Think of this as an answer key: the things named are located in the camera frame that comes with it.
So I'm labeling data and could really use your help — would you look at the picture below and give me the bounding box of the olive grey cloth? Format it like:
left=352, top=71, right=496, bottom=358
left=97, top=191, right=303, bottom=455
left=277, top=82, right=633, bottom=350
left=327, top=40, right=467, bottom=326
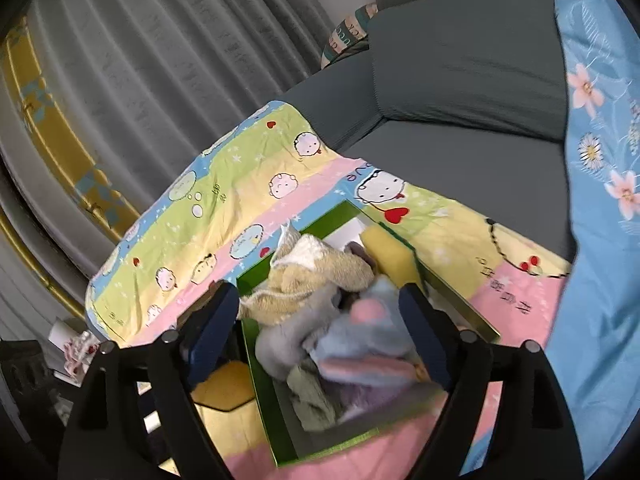
left=287, top=365, right=346, bottom=431

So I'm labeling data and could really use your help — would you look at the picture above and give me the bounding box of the blue plush elephant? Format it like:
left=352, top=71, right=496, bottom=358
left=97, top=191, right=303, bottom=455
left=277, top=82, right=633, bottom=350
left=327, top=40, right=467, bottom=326
left=310, top=277, right=446, bottom=386

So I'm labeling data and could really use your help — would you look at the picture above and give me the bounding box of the yellow green sponge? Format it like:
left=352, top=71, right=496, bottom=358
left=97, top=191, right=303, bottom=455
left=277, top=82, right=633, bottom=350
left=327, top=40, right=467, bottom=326
left=360, top=224, right=421, bottom=288

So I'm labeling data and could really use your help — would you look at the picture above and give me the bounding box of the green cardboard box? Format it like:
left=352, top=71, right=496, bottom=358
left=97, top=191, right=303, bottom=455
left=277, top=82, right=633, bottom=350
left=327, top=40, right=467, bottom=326
left=235, top=199, right=501, bottom=468

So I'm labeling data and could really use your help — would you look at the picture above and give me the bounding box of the blue floral cloth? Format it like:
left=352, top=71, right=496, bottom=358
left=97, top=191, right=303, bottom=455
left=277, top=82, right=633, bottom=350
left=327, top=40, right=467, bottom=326
left=545, top=0, right=640, bottom=480

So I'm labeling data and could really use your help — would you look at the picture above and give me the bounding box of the striped pillow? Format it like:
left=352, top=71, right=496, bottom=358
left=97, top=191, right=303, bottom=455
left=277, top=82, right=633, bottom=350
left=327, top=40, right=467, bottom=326
left=320, top=2, right=381, bottom=68

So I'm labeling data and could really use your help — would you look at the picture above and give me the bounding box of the purple mesh bath pouf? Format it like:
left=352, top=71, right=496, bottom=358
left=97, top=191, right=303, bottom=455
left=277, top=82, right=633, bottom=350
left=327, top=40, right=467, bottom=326
left=335, top=380, right=401, bottom=421

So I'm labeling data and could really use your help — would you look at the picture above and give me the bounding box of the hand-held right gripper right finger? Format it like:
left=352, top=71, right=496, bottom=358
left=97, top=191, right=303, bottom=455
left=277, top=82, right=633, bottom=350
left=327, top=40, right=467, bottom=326
left=397, top=281, right=585, bottom=480

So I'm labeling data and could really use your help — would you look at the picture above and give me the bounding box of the grey towel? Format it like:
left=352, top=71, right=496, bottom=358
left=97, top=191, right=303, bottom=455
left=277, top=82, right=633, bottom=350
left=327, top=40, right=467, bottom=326
left=255, top=305, right=341, bottom=381

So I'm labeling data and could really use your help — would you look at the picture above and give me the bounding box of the grey pleated curtain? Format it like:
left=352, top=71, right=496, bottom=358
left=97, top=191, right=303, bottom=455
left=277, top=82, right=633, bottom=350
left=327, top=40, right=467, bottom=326
left=0, top=0, right=361, bottom=341

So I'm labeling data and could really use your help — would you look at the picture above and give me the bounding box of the cartoon printed bed sheet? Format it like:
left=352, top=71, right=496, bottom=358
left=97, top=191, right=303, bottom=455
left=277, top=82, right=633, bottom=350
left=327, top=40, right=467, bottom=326
left=85, top=101, right=576, bottom=480

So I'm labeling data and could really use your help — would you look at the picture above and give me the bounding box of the beige towel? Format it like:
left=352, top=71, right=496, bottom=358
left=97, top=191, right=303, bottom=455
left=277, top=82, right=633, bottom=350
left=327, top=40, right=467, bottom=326
left=239, top=232, right=376, bottom=331

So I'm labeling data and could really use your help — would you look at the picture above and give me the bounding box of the grey sofa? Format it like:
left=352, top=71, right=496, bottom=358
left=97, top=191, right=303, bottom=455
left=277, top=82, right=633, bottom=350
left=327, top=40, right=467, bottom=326
left=277, top=0, right=621, bottom=261

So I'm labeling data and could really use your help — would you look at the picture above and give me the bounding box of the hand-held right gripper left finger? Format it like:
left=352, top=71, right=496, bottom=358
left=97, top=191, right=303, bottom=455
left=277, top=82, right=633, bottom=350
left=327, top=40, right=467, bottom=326
left=59, top=280, right=241, bottom=480

